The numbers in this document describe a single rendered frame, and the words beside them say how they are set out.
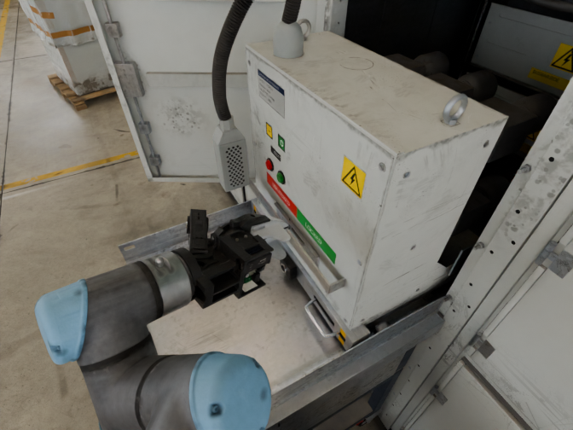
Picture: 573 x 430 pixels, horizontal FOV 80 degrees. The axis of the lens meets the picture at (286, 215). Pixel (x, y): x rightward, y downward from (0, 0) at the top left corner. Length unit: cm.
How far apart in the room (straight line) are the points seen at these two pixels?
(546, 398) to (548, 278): 27
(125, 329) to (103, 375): 5
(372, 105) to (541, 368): 58
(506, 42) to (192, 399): 133
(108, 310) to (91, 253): 204
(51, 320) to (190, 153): 97
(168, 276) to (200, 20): 81
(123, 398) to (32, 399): 166
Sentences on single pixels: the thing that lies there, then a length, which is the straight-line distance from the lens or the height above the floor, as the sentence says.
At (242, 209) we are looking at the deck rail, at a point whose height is 89.
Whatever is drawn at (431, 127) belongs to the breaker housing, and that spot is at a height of 139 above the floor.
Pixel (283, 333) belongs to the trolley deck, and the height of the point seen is 85.
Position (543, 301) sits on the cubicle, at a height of 112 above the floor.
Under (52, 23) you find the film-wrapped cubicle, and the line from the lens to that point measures 405.
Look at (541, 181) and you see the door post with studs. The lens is 69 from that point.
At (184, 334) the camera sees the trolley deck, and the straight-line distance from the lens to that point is 93.
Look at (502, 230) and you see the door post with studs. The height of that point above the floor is 118.
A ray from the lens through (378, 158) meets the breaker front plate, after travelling 50.
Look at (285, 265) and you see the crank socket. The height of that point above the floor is 91.
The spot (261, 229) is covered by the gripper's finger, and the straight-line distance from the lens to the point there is 54.
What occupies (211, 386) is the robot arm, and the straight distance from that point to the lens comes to 31.
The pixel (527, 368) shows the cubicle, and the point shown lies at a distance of 87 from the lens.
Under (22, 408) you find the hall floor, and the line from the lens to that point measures 206.
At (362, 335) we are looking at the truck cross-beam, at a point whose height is 92.
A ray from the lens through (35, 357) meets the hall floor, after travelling 216.
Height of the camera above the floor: 164
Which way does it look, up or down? 44 degrees down
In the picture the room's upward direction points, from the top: straight up
